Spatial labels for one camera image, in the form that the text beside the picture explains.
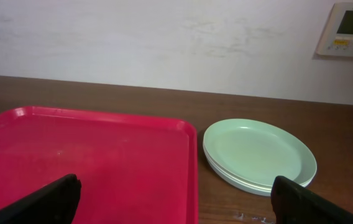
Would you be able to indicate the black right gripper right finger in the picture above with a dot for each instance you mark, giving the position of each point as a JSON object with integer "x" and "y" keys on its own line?
{"x": 294, "y": 204}

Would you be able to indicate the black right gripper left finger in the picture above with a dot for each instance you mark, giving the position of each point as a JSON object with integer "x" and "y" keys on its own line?
{"x": 56, "y": 202}

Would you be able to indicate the light blue plate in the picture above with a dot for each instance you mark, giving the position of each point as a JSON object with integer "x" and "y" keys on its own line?
{"x": 255, "y": 172}

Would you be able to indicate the pale green plate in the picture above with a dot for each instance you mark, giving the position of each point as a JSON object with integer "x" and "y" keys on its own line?
{"x": 248, "y": 131}

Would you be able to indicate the cream white plate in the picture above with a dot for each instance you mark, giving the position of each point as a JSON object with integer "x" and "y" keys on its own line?
{"x": 237, "y": 147}

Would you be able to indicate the red plastic serving tray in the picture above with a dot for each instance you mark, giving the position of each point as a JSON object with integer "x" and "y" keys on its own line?
{"x": 133, "y": 169}

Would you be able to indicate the white wall control panel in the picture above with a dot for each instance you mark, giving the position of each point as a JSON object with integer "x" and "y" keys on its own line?
{"x": 337, "y": 37}

